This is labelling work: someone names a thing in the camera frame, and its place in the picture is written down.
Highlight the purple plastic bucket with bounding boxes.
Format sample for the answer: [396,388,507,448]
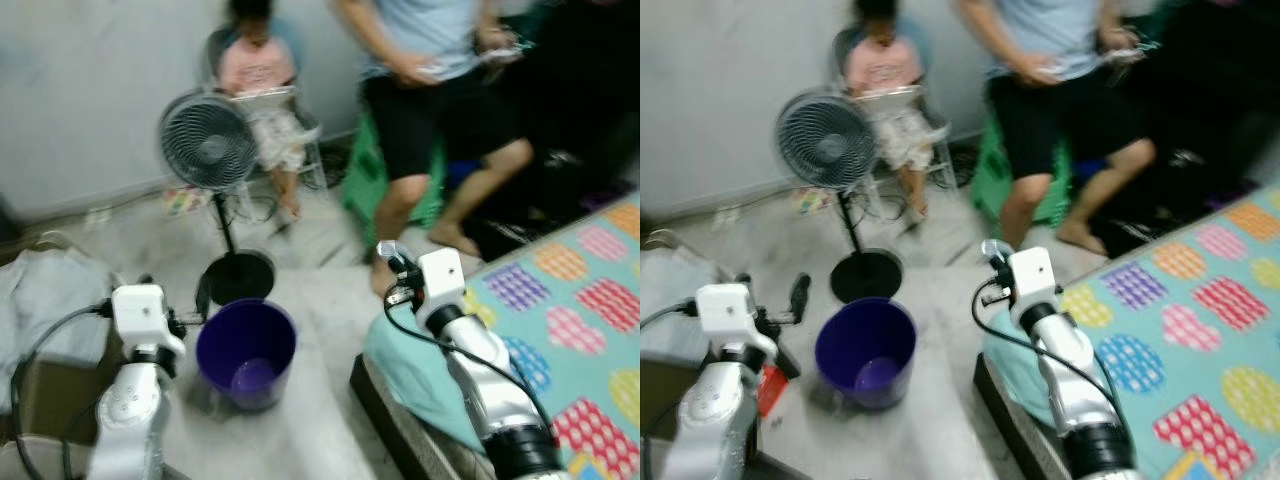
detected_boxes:
[195,297,299,412]
[814,296,919,410]

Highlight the red packet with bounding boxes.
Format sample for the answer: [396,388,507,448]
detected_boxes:
[756,364,792,417]

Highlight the grey cloth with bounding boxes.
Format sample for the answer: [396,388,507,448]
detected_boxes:
[0,244,117,412]
[640,239,707,362]

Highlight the green plastic stool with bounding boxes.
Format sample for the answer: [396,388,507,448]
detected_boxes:
[974,119,1072,227]
[342,114,447,232]

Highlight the small grey chair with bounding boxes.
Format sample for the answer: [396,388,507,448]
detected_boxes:
[204,24,332,193]
[830,24,958,193]

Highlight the teal blanket with colourful hearts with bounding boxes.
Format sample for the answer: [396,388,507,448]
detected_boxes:
[984,189,1280,480]
[361,194,641,480]

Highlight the brown cardboard box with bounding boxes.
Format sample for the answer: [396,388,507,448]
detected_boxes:
[0,354,112,480]

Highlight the adult in blue shirt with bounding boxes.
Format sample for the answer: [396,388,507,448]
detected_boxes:
[333,0,537,297]
[958,0,1160,257]

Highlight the child in pink shirt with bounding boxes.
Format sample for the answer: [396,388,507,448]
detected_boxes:
[214,0,327,223]
[839,0,952,225]

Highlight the black luggage bag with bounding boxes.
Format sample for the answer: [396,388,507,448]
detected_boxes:
[468,0,641,263]
[1088,0,1280,253]

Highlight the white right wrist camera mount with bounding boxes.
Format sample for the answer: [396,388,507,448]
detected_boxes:
[1008,246,1057,309]
[417,247,468,312]

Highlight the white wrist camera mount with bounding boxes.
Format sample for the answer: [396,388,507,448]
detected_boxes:
[417,247,468,312]
[111,284,172,352]
[695,283,761,351]
[1008,246,1057,309]

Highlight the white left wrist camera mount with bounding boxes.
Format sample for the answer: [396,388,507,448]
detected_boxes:
[111,284,172,352]
[695,283,761,351]

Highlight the black left wrist camera cable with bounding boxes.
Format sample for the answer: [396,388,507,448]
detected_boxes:
[9,300,116,480]
[640,299,701,337]

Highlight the grey pedestal fan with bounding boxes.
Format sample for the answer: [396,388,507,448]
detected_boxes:
[774,87,905,304]
[157,89,277,307]

